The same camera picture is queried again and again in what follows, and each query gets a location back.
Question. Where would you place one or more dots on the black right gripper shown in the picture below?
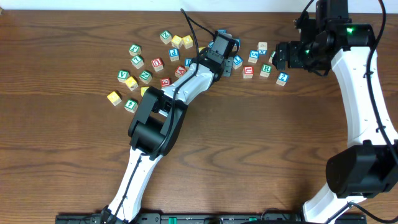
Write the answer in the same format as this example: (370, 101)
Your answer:
(280, 56)

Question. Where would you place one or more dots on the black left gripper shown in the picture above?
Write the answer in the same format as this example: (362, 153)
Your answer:
(227, 66)

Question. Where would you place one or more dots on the yellow O wooden block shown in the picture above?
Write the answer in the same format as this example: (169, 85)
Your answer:
(143, 90)

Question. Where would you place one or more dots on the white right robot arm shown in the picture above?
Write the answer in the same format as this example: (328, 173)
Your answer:
(331, 42)

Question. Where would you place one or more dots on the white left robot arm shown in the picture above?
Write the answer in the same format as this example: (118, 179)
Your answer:
(155, 129)

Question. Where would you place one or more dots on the blue 5 wooden block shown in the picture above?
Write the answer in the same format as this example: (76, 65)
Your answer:
(253, 56)

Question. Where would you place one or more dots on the blue X wooden block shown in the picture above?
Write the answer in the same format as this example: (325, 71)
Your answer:
(262, 48)

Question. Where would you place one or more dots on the red U block right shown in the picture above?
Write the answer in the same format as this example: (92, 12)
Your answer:
(248, 72)

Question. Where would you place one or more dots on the red u block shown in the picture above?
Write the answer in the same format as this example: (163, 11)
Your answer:
(157, 64)
(248, 72)

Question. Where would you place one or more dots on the green R wooden block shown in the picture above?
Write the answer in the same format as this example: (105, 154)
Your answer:
(265, 70)

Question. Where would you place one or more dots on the yellow S wooden block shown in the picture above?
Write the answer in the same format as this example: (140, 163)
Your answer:
(200, 48)

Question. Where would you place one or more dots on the blue I wooden block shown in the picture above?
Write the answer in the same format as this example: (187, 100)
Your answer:
(237, 62)

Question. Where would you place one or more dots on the green J wooden block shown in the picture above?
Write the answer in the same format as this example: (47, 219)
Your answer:
(272, 56)

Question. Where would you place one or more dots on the blue D block right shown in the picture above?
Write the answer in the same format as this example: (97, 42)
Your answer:
(237, 44)

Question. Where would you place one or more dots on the blue d block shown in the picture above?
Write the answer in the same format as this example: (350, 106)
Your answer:
(237, 44)
(223, 31)

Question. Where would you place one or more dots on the blue L block centre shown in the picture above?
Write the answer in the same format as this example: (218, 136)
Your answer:
(187, 63)

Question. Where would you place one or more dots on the blue D block top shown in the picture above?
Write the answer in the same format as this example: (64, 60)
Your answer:
(223, 31)

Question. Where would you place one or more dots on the yellow Q wooden block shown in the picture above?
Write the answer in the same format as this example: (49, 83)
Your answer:
(187, 41)

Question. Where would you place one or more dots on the red A wooden block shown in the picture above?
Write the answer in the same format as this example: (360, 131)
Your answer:
(180, 71)

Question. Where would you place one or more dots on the blue 2 wooden block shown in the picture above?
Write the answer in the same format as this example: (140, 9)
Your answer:
(282, 79)

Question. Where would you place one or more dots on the blue P wooden block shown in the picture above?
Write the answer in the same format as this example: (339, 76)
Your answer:
(174, 55)

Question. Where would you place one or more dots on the yellow block beside Z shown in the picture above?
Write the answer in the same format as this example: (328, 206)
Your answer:
(176, 41)

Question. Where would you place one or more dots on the green Z wooden block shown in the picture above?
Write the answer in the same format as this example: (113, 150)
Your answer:
(166, 37)

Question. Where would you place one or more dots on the red U block left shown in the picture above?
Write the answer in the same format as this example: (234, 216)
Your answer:
(157, 64)

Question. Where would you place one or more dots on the green N wooden block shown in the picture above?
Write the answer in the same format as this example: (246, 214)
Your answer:
(145, 76)

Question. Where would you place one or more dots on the green 7 wooden block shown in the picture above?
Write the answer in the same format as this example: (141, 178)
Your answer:
(137, 61)

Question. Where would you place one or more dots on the yellow K wooden block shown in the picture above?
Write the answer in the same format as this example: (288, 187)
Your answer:
(131, 83)

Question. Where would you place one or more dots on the green V block left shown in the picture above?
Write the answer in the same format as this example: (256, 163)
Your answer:
(123, 75)

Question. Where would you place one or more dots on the green 4 wooden block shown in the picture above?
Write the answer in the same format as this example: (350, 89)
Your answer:
(131, 106)

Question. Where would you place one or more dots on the yellow G wooden block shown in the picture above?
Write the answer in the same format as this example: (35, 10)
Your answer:
(114, 98)

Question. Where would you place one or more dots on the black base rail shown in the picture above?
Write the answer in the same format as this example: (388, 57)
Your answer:
(156, 218)

